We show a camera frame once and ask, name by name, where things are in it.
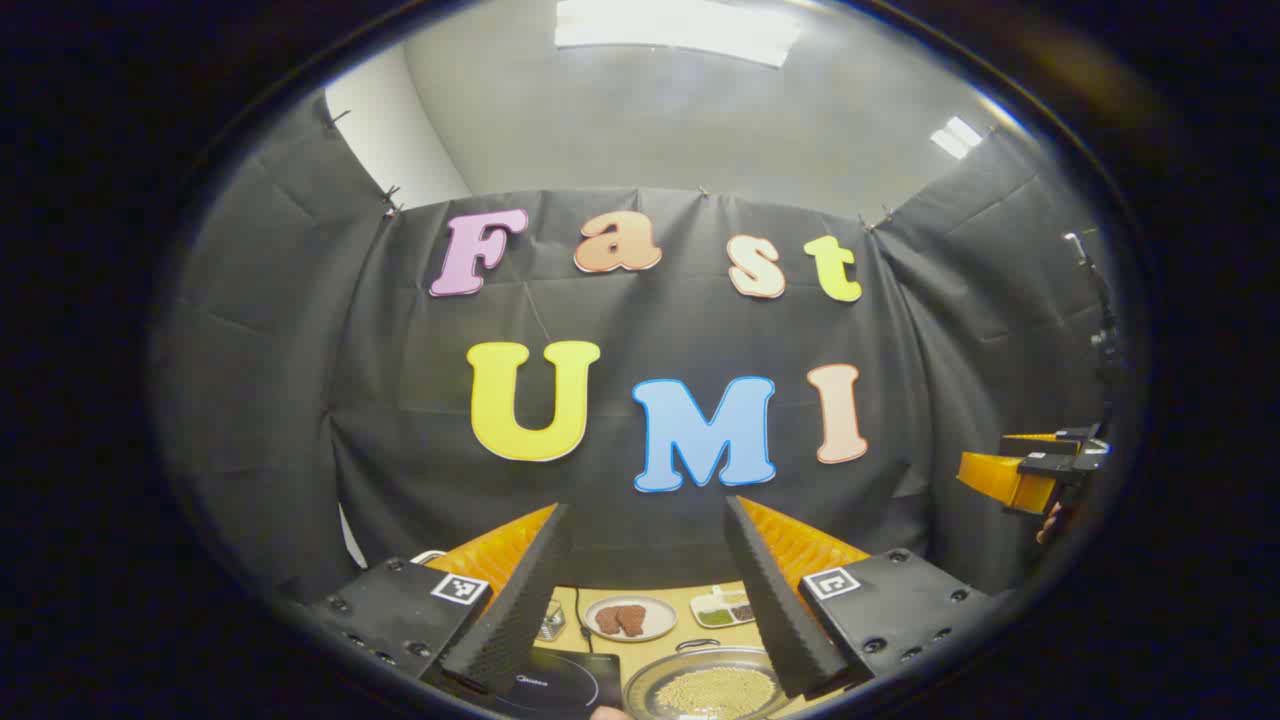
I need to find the pile of soybeans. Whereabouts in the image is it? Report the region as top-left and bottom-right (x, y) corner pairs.
(655, 665), (779, 719)

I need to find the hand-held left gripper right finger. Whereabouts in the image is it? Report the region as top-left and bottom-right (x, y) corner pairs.
(722, 495), (996, 701)

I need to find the ceiling light panel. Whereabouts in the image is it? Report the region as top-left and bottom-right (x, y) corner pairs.
(929, 115), (986, 161)

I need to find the black stand with cables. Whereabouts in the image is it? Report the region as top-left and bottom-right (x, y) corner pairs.
(1063, 230), (1127, 433)

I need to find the stainless steel pot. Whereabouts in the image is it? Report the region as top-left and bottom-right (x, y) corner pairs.
(622, 640), (801, 720)

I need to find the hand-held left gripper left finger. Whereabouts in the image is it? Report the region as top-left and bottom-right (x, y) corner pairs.
(305, 502), (576, 701)

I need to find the black induction cooktop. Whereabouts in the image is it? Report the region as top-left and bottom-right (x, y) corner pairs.
(490, 645), (623, 717)

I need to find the white divided dish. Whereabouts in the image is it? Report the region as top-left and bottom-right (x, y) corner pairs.
(690, 588), (757, 629)

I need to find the round white plate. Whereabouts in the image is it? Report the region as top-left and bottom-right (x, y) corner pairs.
(584, 595), (679, 643)

